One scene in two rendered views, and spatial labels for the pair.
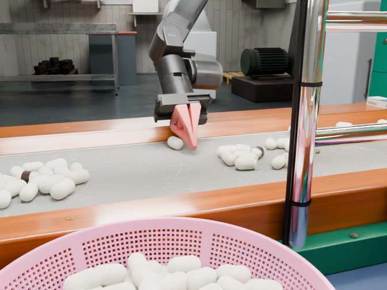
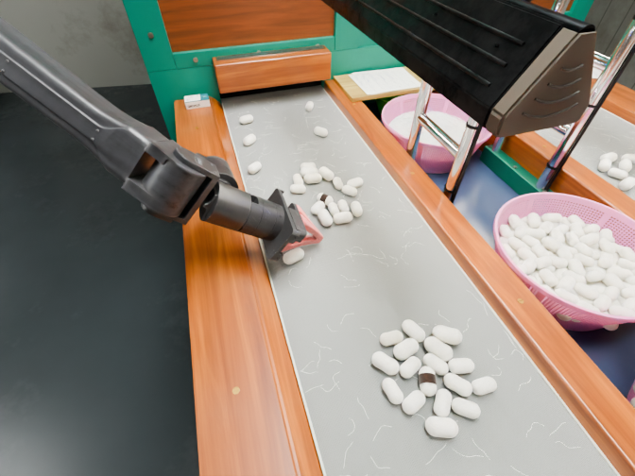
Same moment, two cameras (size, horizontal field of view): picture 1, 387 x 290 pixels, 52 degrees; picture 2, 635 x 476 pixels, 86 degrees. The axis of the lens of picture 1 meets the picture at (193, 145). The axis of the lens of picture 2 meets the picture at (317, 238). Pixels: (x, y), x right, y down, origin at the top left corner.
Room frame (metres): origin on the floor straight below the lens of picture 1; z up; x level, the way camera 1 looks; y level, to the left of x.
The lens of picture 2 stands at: (0.65, 0.39, 1.18)
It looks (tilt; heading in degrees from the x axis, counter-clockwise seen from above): 47 degrees down; 270
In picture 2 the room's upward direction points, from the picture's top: straight up
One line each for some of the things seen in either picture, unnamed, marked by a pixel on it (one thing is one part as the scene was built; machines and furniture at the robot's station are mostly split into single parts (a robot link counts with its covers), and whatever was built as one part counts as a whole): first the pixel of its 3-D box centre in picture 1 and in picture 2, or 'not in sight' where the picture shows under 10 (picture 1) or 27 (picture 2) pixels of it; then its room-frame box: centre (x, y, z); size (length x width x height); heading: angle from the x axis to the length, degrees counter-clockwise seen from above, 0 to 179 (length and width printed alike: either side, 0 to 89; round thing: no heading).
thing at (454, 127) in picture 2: not in sight; (430, 138); (0.36, -0.39, 0.71); 0.22 x 0.22 x 0.06
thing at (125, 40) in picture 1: (114, 56); not in sight; (7.50, 1.46, 0.43); 1.60 x 0.82 x 0.86; 8
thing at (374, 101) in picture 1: (380, 102); (197, 101); (0.96, -0.46, 0.77); 0.06 x 0.04 x 0.02; 18
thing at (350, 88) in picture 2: not in sight; (396, 80); (0.43, -0.60, 0.77); 0.33 x 0.15 x 0.01; 18
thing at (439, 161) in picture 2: not in sight; (432, 134); (0.36, -0.39, 0.72); 0.27 x 0.27 x 0.10
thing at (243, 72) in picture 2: not in sight; (273, 68); (0.77, -0.55, 0.83); 0.30 x 0.06 x 0.07; 18
